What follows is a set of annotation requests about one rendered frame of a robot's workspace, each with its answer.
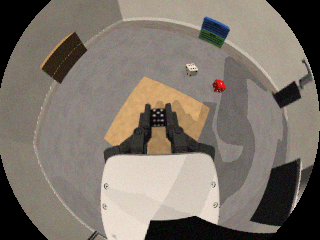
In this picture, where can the red die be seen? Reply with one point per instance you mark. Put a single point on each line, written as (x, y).
(218, 86)

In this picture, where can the white die with black pips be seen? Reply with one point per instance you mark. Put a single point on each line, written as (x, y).
(190, 70)

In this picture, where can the tan square mat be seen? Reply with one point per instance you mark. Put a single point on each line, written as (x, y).
(191, 115)

